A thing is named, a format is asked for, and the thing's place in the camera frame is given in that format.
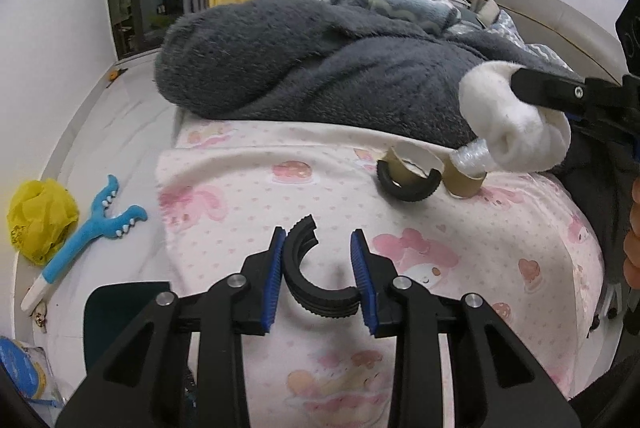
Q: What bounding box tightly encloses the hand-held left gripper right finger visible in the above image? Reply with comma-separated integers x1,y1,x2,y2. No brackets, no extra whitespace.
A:
350,229,573,428

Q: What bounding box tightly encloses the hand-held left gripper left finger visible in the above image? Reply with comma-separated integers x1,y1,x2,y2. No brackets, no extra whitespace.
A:
55,228,288,428

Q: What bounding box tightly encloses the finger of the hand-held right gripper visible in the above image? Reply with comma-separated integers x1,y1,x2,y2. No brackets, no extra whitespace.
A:
510,66,640,119
567,110,640,149

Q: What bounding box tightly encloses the black ribbed half ring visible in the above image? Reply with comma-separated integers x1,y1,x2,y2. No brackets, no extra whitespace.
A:
376,159,443,203
281,215,362,319

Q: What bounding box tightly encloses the white fleece roll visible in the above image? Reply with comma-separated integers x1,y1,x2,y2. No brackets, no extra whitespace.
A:
459,62,572,173

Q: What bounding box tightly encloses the clear plastic wrap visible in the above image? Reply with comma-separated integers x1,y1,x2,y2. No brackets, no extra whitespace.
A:
450,139,493,173

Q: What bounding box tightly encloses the white-lined cardboard ring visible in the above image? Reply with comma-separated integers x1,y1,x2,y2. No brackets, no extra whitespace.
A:
384,144,445,189

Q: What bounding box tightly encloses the brown cardboard ring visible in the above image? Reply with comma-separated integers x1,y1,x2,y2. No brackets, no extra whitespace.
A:
444,153,488,199

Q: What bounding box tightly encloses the teal trash bin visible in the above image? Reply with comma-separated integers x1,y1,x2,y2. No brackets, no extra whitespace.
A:
82,280,193,374

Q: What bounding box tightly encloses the person's right forearm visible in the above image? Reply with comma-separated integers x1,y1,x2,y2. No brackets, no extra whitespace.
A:
570,348,640,428

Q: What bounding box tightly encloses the person's right hand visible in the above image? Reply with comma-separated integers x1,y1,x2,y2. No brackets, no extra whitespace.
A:
623,175,640,289

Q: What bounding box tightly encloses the grey padded headboard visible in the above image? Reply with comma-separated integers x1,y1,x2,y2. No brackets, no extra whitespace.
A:
470,0,631,83

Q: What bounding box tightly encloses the blue white wavy duvet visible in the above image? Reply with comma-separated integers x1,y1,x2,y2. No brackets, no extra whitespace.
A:
445,8,576,73

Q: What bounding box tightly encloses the pink printed blanket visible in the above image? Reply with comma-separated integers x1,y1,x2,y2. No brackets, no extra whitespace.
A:
155,118,606,428

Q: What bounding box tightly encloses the beige pillow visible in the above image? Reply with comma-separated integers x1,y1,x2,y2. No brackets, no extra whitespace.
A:
477,0,500,26

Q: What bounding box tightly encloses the blue forked plush toy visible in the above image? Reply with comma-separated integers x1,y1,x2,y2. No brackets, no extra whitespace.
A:
21,174,148,315

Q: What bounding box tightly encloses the dark grey fleece blanket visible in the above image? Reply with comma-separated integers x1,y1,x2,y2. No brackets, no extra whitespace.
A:
154,0,631,289

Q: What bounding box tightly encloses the yellow plastic bag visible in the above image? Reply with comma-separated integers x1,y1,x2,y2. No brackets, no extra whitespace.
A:
7,179,81,266

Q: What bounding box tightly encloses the blue snack bag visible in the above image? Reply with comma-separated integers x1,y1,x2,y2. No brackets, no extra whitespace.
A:
0,335,66,409

